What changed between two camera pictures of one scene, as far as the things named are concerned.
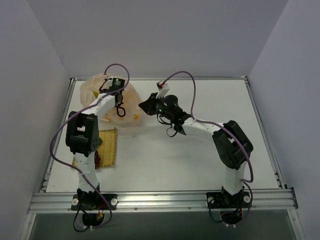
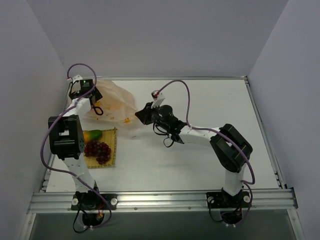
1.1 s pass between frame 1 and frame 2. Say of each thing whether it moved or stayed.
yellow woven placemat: stayed
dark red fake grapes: moved
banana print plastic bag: moved
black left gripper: moved
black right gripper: moved
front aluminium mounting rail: stayed
